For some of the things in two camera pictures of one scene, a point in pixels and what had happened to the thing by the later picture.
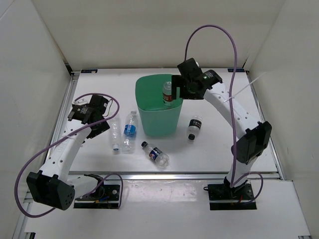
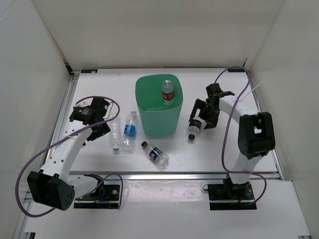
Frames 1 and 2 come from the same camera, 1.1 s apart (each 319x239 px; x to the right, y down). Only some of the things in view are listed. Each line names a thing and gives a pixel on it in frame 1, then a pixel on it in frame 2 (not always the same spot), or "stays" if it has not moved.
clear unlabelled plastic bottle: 115,129 stays
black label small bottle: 194,126 stays
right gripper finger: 177,81 to 199,104
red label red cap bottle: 167,93 stays
